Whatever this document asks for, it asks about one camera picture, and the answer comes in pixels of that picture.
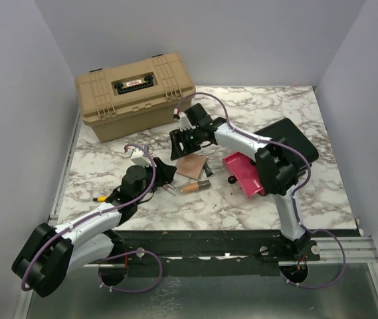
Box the yellow marker pen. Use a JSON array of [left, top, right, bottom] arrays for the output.
[[92, 196, 108, 203]]

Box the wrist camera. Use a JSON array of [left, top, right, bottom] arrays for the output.
[[128, 147, 151, 167], [173, 108, 194, 132]]

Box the black makeup drawer organizer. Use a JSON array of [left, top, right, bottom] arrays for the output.
[[254, 118, 319, 175]]

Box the square copper compact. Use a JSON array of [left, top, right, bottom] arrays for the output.
[[175, 154, 206, 179]]

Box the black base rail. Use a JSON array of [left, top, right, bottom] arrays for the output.
[[84, 227, 322, 278]]

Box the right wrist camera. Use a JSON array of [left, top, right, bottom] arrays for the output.
[[173, 108, 194, 132]]

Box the tan plastic toolbox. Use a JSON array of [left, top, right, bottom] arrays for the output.
[[75, 53, 196, 142]]

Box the black and coral lipstick tube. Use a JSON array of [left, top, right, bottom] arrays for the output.
[[203, 162, 213, 177]]

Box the slim concealer tube white cap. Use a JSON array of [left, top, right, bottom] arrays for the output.
[[163, 184, 177, 196]]

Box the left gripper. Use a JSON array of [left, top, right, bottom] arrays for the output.
[[135, 157, 177, 204]]

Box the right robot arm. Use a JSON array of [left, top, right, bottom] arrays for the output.
[[169, 104, 319, 260]]

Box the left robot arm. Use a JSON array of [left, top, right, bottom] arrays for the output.
[[11, 158, 177, 297]]

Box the pink drawer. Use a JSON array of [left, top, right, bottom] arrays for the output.
[[222, 152, 266, 198]]

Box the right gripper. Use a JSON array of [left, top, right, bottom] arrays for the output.
[[169, 126, 203, 161]]

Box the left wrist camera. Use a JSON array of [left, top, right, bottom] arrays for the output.
[[128, 147, 151, 167]]

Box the beige concealer tube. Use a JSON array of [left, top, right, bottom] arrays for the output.
[[180, 179, 211, 194]]

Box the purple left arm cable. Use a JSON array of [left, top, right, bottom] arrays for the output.
[[21, 144, 163, 294]]

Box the aluminium extrusion frame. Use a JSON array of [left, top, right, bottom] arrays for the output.
[[12, 112, 378, 319]]

